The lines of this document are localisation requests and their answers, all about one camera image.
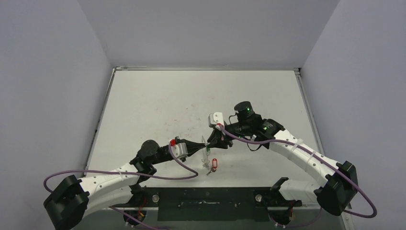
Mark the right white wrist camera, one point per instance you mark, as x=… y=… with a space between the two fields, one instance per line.
x=215 y=118

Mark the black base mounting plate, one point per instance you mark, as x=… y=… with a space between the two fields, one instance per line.
x=211 y=203

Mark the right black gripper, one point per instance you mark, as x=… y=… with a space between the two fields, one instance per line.
x=218 y=139

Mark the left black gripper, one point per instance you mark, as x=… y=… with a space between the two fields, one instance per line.
x=192 y=147

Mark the aluminium frame rail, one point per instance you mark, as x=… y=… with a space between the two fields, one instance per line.
x=347 y=218

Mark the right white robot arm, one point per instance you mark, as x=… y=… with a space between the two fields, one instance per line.
x=333 y=184

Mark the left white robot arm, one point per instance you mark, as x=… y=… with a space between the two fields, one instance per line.
x=74 y=198

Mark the large metal keyring plate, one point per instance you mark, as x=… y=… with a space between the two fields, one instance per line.
x=206 y=153

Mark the key with red tag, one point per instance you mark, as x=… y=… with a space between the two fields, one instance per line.
x=213 y=167

